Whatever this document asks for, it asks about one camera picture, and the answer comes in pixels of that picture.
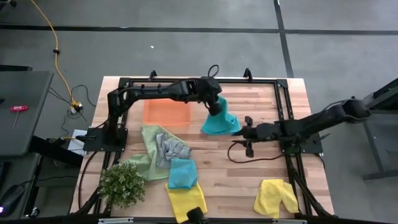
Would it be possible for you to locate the orange translucent tray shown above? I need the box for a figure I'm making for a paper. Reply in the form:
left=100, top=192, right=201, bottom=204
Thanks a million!
left=142, top=98, right=192, bottom=127

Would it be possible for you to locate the power plug cluster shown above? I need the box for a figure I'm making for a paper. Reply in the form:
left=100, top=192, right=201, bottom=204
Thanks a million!
left=68, top=100, right=84, bottom=115

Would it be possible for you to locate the grey side desk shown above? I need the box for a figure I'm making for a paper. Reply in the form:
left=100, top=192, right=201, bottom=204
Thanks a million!
left=0, top=70, right=54, bottom=157

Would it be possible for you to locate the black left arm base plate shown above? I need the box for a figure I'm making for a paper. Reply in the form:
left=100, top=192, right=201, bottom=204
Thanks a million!
left=75, top=126, right=129, bottom=153

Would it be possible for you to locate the black computer mouse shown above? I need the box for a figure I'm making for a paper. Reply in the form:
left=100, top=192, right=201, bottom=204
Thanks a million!
left=0, top=184, right=25, bottom=215

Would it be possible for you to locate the black aluminium table frame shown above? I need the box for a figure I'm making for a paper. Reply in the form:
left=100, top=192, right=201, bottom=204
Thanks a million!
left=73, top=77, right=333, bottom=218

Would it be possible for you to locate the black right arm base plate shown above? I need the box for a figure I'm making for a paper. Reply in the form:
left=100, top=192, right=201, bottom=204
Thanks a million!
left=279, top=129, right=324, bottom=155

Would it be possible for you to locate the thin black panel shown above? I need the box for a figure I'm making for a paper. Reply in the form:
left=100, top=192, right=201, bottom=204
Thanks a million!
left=0, top=64, right=34, bottom=72

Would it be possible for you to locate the teal microfiber towel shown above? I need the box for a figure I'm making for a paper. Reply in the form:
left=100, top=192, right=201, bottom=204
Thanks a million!
left=201, top=95, right=243, bottom=136

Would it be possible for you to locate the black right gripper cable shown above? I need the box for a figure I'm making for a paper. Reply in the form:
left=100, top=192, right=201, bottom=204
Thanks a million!
left=227, top=140, right=285, bottom=164

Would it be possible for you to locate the yellow microfiber towel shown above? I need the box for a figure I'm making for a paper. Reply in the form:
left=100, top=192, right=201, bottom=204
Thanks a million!
left=164, top=182, right=208, bottom=224
left=252, top=178, right=300, bottom=219

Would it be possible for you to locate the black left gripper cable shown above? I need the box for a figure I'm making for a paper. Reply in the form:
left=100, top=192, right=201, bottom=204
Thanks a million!
left=207, top=64, right=220, bottom=78

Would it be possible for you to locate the red-handled hex key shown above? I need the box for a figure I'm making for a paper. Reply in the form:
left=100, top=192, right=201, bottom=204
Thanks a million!
left=9, top=105, right=29, bottom=130

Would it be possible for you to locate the grey metal side table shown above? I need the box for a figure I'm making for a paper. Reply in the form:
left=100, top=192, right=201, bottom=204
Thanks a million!
left=362, top=77, right=398, bottom=183

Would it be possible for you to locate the yellow floor cable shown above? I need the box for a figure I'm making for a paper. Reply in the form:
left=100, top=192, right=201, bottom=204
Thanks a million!
left=29, top=0, right=82, bottom=108

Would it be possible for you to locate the dark low desk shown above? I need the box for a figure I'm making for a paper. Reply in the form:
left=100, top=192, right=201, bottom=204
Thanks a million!
left=0, top=152, right=43, bottom=220

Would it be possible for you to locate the white paper sheet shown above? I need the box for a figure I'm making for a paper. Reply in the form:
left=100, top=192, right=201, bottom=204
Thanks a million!
left=67, top=129, right=88, bottom=156

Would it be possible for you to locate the grey microfiber towel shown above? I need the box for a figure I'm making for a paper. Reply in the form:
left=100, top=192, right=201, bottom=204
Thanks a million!
left=154, top=133, right=192, bottom=169

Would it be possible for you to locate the artificial green plant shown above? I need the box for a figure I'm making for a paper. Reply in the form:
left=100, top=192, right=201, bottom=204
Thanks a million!
left=98, top=160, right=147, bottom=210

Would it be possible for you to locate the light green microfiber towel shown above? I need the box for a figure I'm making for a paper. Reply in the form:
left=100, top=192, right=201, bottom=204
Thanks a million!
left=126, top=124, right=187, bottom=182

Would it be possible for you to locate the light blue microfiber towel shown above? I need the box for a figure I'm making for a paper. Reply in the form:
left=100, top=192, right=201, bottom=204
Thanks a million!
left=167, top=157, right=198, bottom=190

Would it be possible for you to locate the black angled beam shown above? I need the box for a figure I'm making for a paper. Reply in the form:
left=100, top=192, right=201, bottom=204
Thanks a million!
left=29, top=135, right=85, bottom=167

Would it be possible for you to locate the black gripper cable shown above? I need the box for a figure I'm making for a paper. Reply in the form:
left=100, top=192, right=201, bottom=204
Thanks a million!
left=227, top=140, right=285, bottom=164
left=207, top=64, right=220, bottom=78

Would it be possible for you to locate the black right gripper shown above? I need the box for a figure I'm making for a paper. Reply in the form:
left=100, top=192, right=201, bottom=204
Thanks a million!
left=233, top=116, right=282, bottom=159

